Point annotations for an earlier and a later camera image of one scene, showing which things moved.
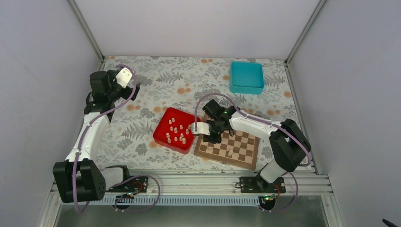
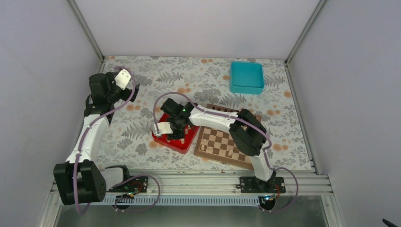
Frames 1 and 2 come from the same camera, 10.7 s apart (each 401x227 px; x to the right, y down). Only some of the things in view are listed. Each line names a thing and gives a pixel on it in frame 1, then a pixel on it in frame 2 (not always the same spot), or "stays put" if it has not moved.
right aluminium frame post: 320,4 stays put
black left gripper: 127,94 stays put
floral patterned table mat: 180,82 stays put
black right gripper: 216,140 to 180,135
